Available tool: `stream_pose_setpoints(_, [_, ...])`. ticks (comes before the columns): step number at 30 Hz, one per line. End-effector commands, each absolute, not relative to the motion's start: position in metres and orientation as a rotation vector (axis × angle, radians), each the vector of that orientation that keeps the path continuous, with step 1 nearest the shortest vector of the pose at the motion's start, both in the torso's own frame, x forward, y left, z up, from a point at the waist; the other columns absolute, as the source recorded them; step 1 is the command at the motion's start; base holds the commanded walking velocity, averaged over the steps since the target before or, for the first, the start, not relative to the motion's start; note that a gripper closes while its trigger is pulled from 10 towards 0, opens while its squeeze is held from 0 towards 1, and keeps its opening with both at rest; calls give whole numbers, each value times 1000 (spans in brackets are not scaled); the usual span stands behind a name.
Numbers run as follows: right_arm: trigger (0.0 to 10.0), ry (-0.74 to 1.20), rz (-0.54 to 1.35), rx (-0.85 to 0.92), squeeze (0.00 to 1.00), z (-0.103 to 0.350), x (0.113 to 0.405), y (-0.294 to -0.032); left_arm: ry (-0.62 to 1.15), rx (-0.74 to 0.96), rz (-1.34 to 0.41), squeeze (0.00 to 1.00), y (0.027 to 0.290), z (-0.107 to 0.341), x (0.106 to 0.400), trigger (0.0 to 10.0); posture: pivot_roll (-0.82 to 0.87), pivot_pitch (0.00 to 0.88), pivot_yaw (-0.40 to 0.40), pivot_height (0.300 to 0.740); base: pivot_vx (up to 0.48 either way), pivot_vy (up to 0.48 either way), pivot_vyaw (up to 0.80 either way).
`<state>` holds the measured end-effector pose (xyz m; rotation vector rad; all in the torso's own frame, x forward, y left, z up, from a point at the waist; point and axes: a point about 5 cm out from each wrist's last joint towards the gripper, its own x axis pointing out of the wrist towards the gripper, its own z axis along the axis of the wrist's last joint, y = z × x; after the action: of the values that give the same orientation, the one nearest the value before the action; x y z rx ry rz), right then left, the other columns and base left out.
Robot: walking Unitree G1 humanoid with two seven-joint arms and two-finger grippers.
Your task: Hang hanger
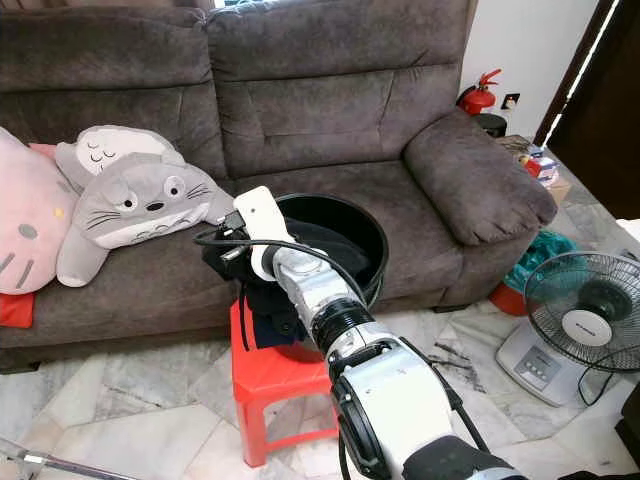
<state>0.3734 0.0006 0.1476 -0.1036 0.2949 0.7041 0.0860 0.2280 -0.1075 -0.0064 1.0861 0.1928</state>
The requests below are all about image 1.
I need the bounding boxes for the pink cat face cushion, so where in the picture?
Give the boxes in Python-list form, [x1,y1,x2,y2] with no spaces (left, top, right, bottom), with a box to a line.
[0,125,79,296]

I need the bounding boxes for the red plastic stool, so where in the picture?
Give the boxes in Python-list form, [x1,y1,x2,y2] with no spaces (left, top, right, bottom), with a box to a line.
[230,295,346,469]

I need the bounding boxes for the dark grey sofa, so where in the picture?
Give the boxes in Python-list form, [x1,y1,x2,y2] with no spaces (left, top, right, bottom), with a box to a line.
[0,0,566,376]

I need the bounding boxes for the teal plastic bag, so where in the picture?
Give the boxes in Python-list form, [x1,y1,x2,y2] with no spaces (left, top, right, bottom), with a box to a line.
[505,230,579,296]

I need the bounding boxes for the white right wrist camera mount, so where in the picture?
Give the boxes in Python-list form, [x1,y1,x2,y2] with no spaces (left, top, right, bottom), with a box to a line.
[232,185,296,281]

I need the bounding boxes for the black round stand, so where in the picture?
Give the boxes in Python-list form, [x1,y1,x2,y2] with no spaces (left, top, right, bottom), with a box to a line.
[475,112,509,139]

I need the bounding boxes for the red plastic basin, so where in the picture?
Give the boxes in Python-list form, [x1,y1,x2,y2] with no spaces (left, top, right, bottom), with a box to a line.
[488,282,531,317]

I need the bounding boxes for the black plastic bucket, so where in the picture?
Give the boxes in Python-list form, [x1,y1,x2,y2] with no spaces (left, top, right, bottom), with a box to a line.
[240,193,391,363]

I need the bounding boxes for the white floor fan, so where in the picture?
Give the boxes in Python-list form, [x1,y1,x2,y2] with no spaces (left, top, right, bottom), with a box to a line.
[495,250,640,406]

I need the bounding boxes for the grey Totoro plush open eyes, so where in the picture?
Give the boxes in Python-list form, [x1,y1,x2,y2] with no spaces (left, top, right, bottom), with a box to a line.
[55,152,241,288]

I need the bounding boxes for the dark wooden door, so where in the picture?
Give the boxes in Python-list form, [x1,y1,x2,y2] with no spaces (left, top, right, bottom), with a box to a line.
[535,0,640,221]

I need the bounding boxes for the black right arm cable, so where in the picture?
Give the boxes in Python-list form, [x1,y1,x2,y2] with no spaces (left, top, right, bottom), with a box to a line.
[195,225,371,301]

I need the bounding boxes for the black garment green logo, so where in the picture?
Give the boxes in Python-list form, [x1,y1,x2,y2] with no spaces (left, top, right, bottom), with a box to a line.
[202,235,326,351]

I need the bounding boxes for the cardboard box with clutter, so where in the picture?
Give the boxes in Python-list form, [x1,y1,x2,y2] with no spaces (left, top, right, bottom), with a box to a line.
[510,135,573,206]

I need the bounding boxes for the pale Totoro plush closed eyes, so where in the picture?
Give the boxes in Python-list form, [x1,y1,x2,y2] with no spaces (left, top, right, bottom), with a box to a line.
[55,125,191,191]

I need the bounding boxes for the red fire extinguisher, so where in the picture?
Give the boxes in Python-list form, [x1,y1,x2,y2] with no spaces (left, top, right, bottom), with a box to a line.
[458,68,503,116]

